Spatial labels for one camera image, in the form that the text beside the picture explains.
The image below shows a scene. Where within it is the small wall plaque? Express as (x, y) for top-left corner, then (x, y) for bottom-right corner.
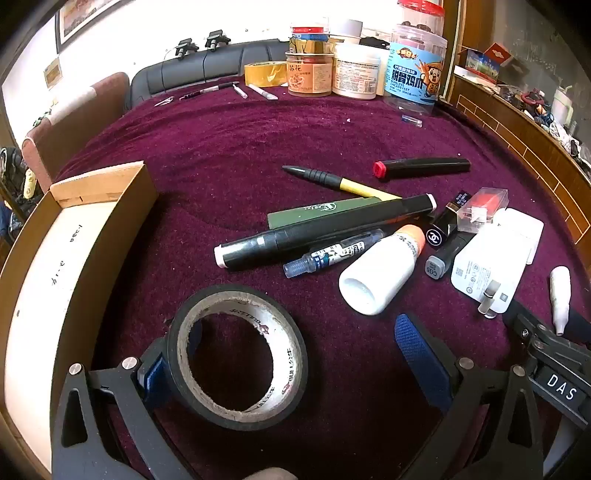
(44, 58), (63, 88)

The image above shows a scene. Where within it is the framed wall picture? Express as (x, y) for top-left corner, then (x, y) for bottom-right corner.
(54, 0), (125, 47)

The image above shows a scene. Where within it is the cardboard box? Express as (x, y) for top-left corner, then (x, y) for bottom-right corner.
(0, 161), (160, 462)

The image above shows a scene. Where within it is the thick black white-ended marker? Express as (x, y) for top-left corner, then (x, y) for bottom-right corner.
(213, 194), (437, 270)

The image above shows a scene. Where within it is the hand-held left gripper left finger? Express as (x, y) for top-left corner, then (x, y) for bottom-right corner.
(51, 339), (204, 480)

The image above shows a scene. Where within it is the white charger with prongs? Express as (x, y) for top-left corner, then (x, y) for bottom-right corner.
(450, 228), (529, 319)

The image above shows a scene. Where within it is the white square charger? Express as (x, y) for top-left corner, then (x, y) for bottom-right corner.
(489, 208), (544, 265)

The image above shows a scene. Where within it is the black leather sofa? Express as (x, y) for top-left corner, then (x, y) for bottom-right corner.
(130, 39), (291, 109)

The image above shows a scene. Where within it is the yellow black pen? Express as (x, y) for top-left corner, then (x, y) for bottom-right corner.
(282, 165), (402, 201)

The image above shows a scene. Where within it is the white bottle with orange cap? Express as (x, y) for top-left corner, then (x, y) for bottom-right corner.
(338, 224), (426, 316)

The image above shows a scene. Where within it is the clear case with red insert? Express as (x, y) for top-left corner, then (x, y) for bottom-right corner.
(455, 187), (509, 234)

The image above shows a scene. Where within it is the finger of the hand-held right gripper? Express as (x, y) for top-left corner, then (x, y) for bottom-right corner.
(502, 299), (555, 352)
(566, 307), (591, 348)

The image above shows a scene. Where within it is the green case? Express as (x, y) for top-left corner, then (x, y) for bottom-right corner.
(267, 196), (384, 230)

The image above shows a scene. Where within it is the grey marker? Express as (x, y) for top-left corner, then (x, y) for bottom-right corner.
(425, 231), (476, 280)

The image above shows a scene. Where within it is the gold tin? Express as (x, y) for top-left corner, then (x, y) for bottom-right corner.
(289, 39), (331, 54)

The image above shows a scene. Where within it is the clear jar with red lid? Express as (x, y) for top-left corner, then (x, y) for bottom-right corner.
(397, 0), (446, 33)

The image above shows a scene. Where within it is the yellow tape roll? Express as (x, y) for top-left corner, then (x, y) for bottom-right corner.
(244, 61), (289, 88)

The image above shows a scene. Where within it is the dark bag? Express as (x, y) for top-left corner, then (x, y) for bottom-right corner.
(0, 147), (40, 220)

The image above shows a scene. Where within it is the white tube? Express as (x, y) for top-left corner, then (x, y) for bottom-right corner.
(549, 268), (572, 336)

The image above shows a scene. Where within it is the long white pen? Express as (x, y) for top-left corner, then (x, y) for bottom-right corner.
(247, 83), (279, 101)

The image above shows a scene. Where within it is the clear blue pen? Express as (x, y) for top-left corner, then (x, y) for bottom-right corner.
(283, 228), (386, 280)

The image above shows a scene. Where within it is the clear jar with blue label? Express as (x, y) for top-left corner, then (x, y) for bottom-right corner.
(384, 23), (448, 116)

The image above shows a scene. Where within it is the colourful printed box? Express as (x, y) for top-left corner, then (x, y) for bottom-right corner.
(464, 42), (514, 83)

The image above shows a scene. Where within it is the black marker with red cap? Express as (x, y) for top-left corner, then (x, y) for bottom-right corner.
(373, 157), (472, 179)

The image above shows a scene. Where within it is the jar with orange label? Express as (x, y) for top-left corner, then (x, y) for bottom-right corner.
(285, 52), (334, 97)

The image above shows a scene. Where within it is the black lipstick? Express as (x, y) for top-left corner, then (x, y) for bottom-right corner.
(426, 189), (472, 247)

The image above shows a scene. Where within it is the white tub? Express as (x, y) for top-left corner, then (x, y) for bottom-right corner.
(331, 42), (383, 101)

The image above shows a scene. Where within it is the brown chair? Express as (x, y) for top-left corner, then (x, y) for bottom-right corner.
(22, 71), (131, 195)

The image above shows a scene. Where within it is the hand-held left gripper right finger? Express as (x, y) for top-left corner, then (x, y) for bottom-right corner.
(395, 314), (552, 480)

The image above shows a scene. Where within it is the black tape roll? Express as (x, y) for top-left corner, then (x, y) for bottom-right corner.
(166, 285), (309, 426)

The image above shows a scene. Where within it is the blue and red tin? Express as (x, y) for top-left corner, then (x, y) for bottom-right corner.
(291, 25), (329, 42)

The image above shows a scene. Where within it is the thin black pen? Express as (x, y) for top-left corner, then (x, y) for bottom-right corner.
(179, 82), (241, 100)

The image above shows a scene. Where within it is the white roll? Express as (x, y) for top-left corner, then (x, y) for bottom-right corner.
(329, 19), (363, 44)

